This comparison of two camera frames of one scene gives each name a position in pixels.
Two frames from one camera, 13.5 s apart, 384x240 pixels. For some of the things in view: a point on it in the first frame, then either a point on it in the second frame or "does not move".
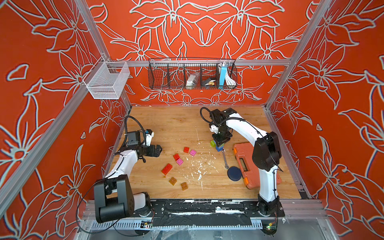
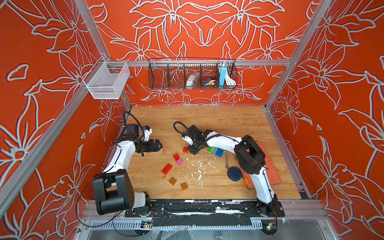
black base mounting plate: x=209 y=212 does not move
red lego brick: x=176 y=156 does not move
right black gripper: x=219 y=142 to x=191 y=150
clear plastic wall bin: x=107 y=80 does not move
